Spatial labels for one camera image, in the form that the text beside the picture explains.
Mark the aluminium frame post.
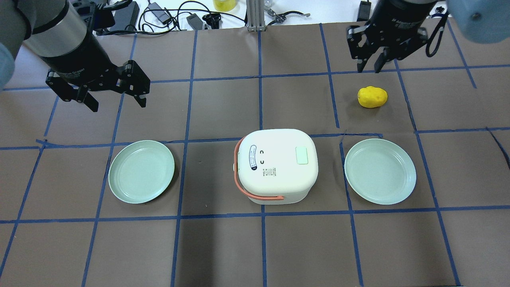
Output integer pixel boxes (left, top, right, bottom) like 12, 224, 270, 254
246, 0, 266, 31

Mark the green plate far side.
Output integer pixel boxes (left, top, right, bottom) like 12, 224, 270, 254
108, 140, 175, 204

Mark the black power adapter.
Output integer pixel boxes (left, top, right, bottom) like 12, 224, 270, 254
147, 2, 171, 24

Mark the black gripper pressing arm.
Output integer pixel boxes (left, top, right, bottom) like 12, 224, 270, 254
346, 0, 437, 73

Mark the white rice cooker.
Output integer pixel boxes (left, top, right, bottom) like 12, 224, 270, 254
233, 129, 318, 205

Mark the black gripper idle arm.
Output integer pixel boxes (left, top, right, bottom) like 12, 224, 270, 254
41, 31, 151, 112

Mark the yellow toy potato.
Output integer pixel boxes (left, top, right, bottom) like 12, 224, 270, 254
357, 86, 388, 108

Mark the green plate near potato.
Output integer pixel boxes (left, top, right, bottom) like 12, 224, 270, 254
344, 138, 417, 205

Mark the idle robot arm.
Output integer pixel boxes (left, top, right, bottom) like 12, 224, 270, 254
1, 0, 151, 112

